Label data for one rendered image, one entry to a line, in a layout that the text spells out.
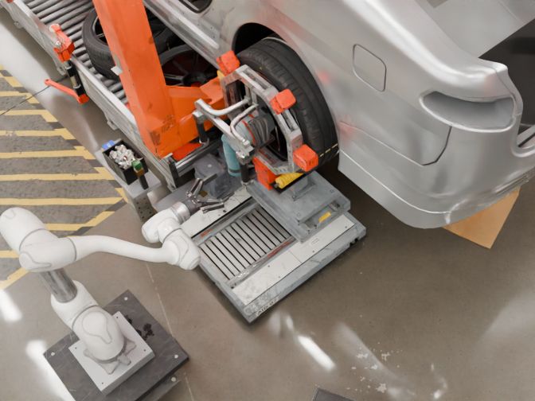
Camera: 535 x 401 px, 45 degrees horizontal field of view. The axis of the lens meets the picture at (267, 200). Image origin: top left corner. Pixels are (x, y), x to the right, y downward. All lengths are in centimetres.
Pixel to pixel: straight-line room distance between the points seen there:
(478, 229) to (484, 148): 145
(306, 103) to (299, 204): 86
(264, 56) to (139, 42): 56
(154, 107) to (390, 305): 157
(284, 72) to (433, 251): 139
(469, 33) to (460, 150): 118
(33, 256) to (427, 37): 154
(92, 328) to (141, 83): 114
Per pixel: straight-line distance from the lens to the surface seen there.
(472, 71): 219
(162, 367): 310
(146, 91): 318
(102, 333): 289
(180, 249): 269
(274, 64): 289
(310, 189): 361
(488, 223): 383
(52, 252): 246
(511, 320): 355
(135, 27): 297
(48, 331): 372
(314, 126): 287
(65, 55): 441
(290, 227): 354
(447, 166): 244
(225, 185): 360
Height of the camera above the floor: 307
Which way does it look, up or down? 52 degrees down
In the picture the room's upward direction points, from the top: 8 degrees counter-clockwise
